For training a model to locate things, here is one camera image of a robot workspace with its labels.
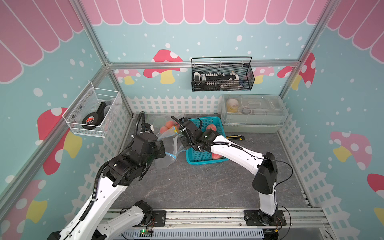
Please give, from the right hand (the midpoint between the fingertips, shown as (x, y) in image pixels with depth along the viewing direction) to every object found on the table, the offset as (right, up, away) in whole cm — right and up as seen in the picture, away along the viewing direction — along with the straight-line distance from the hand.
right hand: (186, 137), depth 81 cm
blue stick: (-6, -7, -13) cm, 17 cm away
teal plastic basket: (+4, -14, +14) cm, 20 cm away
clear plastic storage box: (+44, +15, +18) cm, 50 cm away
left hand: (-11, -3, -14) cm, 18 cm away
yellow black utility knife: (+34, -2, +25) cm, 42 cm away
